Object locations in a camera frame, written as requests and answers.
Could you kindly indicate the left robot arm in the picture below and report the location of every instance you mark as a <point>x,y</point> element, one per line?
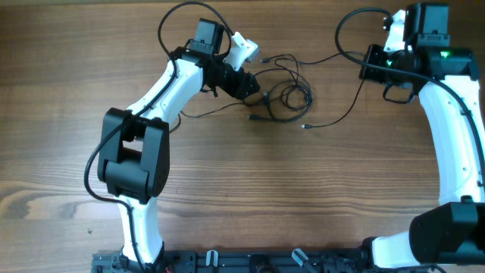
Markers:
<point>134,159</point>

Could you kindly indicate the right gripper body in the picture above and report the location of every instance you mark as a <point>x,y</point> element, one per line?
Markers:
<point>370,63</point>

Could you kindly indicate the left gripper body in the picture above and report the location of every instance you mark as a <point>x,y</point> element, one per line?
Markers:
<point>236,83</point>

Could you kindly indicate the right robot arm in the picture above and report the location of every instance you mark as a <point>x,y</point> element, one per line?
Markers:
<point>417,55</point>

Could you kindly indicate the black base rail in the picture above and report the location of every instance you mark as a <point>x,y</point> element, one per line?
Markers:
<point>331,260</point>

